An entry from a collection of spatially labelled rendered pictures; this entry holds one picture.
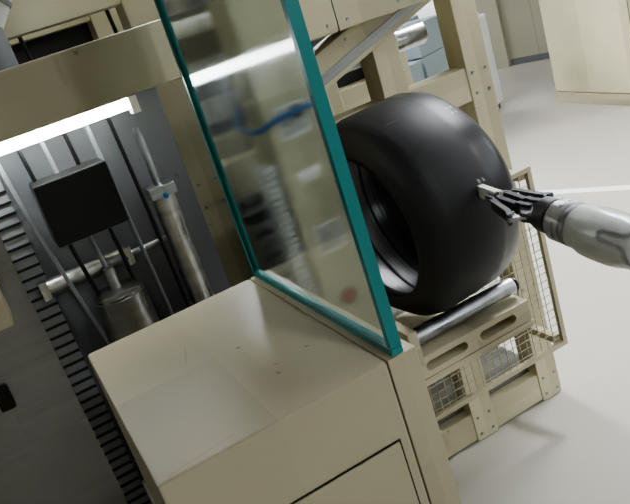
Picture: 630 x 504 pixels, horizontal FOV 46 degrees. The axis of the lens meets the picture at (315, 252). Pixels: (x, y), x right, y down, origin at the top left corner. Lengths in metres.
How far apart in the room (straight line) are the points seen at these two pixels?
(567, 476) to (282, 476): 1.85
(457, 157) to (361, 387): 0.83
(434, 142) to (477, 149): 0.10
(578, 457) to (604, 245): 1.52
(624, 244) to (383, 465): 0.61
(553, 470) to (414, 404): 1.75
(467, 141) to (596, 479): 1.40
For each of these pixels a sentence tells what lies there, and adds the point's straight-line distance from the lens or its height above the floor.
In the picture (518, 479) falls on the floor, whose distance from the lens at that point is 2.82.
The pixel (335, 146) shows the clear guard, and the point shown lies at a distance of 0.96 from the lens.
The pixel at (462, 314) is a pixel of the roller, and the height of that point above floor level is 0.91.
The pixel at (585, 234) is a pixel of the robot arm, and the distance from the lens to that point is 1.48.
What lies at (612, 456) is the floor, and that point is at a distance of 2.86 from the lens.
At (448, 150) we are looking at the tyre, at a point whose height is 1.34.
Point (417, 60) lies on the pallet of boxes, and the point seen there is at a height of 0.95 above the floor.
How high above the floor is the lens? 1.78
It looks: 19 degrees down
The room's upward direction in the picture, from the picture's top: 18 degrees counter-clockwise
